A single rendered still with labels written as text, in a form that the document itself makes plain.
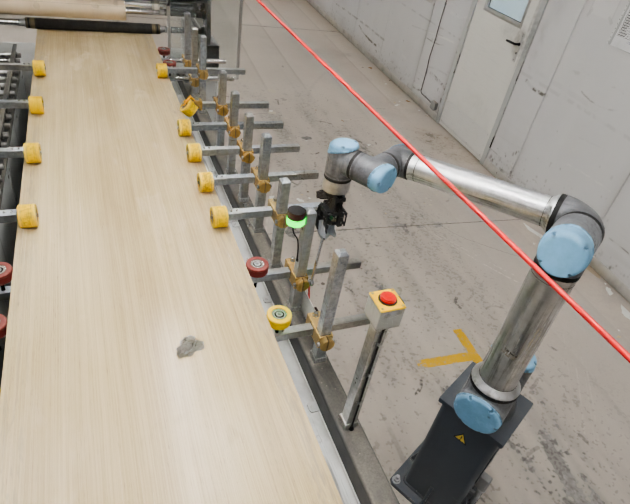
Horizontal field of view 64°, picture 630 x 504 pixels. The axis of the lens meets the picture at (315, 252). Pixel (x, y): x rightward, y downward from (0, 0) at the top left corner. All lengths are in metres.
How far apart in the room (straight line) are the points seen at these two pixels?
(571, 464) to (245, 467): 1.87
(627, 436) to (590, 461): 0.31
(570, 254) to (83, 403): 1.23
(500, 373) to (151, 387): 0.97
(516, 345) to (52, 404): 1.21
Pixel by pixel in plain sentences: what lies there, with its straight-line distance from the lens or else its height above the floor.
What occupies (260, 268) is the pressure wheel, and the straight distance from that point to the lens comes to 1.76.
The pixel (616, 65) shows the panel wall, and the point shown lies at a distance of 4.16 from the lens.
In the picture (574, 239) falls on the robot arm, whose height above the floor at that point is 1.44.
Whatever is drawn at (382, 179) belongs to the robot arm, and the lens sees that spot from 1.50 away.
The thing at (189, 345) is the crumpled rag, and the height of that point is 0.91.
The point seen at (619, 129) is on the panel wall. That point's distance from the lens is 4.08.
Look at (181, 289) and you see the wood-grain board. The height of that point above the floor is 0.90.
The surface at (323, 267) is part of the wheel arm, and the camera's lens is 1.88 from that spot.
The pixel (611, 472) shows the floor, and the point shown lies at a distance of 2.94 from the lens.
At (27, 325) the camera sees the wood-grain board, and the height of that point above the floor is 0.90.
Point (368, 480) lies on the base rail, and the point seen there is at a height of 0.70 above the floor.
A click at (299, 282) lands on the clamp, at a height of 0.87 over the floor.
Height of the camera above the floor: 2.04
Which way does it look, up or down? 37 degrees down
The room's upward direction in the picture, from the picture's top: 11 degrees clockwise
